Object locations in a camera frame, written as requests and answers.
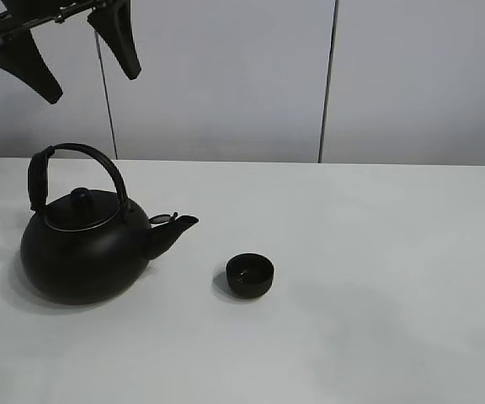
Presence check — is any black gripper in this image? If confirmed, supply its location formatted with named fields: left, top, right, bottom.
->
left=0, top=0, right=141, bottom=104

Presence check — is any black teapot with handle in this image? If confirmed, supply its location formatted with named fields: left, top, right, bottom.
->
left=20, top=143, right=199, bottom=306

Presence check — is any small black teacup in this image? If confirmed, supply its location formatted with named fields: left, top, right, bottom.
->
left=226, top=253, right=274, bottom=300

